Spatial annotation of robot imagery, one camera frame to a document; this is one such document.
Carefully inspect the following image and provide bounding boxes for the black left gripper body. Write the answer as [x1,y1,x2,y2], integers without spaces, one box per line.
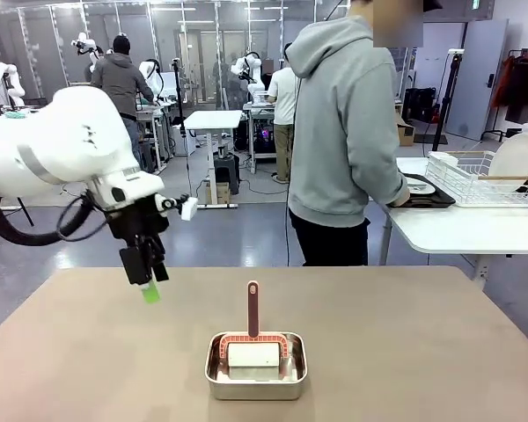
[107,195,171,266]

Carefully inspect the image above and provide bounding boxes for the pink handled lint roller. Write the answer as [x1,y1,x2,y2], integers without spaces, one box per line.
[219,280,294,382]

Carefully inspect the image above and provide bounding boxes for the person's right forearm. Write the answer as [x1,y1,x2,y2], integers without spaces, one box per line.
[356,144,409,207]

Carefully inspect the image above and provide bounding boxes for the small cardboard box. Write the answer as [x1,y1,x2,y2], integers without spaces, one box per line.
[204,180,231,206]

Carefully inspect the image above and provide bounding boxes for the black stool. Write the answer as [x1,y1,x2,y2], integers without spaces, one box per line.
[213,153,241,197]

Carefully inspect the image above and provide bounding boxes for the black folding chair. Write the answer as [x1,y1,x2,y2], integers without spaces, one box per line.
[0,195,35,246]

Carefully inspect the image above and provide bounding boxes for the white work table with legs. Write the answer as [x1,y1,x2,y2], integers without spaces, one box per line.
[134,103,168,173]

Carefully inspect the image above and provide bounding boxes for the white standing desk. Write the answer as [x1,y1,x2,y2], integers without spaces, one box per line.
[183,109,244,210]

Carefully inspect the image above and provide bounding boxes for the person in dark grey hoodie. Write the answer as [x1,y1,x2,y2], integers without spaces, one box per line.
[90,33,156,171]

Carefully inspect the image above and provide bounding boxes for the stainless steel rectangular container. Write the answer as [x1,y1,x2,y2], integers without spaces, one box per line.
[204,331,309,401]

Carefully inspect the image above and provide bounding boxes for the equipment table with computer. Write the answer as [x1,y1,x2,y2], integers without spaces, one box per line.
[242,99,291,173]

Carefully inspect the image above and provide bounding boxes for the person in white shirt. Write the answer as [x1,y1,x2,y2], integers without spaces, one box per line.
[266,65,297,184]

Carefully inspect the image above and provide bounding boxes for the person in light grey hoodie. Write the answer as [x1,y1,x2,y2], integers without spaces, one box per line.
[285,0,424,268]

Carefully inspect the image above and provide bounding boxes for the open cardboard box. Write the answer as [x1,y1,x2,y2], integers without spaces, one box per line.
[395,122,417,148]

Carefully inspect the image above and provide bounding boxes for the black equipment cases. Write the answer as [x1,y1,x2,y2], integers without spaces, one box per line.
[404,87,439,125]

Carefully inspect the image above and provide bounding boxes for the white side table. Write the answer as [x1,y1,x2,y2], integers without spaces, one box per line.
[378,156,528,292]

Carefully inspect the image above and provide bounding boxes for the white plate standing upright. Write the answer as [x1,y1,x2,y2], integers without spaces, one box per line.
[488,131,528,194]

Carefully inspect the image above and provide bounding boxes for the clothes rack with garments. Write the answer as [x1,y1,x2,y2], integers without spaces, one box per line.
[490,47,528,134]

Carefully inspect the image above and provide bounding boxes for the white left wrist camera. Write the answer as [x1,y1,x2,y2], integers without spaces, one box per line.
[156,195,200,222]

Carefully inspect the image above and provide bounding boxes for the black sheathed left arm cable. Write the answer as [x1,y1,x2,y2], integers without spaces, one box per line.
[0,178,112,247]

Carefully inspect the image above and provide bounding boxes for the black camera tripod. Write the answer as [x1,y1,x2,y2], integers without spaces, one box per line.
[171,56,188,138]

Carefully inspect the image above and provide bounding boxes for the white wire dish rack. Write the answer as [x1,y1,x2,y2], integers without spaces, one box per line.
[424,149,528,208]

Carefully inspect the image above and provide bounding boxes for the black stand with white camera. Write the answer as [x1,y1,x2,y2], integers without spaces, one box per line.
[430,47,466,153]

